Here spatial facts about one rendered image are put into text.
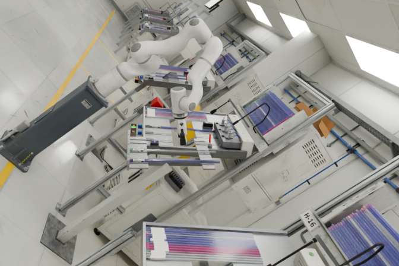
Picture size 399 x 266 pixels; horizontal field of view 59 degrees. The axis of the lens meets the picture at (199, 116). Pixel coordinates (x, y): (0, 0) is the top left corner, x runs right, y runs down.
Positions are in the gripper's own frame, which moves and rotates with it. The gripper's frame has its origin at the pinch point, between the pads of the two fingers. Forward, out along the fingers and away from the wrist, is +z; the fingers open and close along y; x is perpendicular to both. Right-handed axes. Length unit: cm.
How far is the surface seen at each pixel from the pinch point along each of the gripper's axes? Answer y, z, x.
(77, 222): -2, 47, 67
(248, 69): 163, 19, -90
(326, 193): 95, 141, -156
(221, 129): 48, 23, -34
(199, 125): 65, 26, -20
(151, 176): -2.9, 20.1, 19.7
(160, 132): 49, 19, 11
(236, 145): 27, 26, -40
